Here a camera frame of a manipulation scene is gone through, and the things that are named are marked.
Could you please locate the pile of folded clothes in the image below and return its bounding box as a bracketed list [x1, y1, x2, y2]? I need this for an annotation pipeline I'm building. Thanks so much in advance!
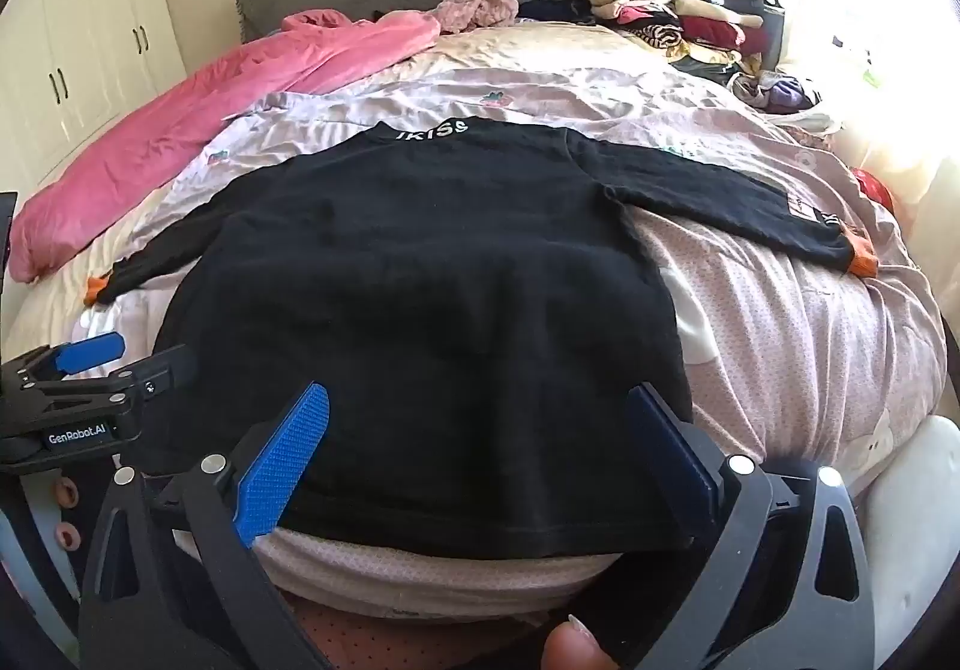
[579, 0, 788, 67]

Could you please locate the light curtain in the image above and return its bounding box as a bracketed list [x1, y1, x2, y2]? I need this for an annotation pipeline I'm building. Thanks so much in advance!
[757, 0, 960, 191]

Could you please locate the person's pink dotted clothing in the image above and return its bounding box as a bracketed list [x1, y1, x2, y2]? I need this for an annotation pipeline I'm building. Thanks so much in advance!
[277, 587, 571, 670]

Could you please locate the pink fuzzy garment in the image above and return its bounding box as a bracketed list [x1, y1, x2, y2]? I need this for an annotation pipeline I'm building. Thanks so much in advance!
[435, 0, 520, 35]

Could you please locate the white mattress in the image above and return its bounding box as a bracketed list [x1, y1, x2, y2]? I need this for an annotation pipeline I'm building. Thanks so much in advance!
[847, 415, 960, 670]

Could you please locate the pink duvet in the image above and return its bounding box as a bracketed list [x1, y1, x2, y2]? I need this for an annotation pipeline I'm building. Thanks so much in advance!
[11, 10, 443, 285]

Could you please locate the white wardrobe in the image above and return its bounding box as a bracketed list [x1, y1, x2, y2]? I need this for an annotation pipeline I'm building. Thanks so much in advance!
[0, 0, 188, 206]

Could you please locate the person's right hand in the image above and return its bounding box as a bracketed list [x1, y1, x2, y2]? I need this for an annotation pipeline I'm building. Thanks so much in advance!
[540, 616, 610, 670]

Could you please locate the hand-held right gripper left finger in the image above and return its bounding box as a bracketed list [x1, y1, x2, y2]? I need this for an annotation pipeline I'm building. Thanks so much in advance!
[79, 381, 335, 670]

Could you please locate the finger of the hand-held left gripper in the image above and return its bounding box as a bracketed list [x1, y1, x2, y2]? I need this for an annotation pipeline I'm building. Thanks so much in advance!
[0, 331, 127, 387]
[0, 344, 200, 432]

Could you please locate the red cloth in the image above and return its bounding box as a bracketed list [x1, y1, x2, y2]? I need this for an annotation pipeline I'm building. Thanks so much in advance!
[851, 167, 897, 215]

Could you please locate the dark navy garment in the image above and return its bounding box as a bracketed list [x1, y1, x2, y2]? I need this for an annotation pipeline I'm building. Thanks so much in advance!
[517, 0, 597, 26]

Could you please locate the heap of small purple clothes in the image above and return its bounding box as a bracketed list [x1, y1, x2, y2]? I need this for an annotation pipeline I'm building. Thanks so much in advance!
[724, 70, 826, 116]

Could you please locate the black t-shirt with print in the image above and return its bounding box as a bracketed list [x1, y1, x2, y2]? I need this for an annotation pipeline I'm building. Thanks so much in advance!
[88, 117, 880, 560]

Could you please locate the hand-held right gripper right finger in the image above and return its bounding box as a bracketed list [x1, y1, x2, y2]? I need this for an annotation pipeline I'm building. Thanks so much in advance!
[619, 381, 875, 670]

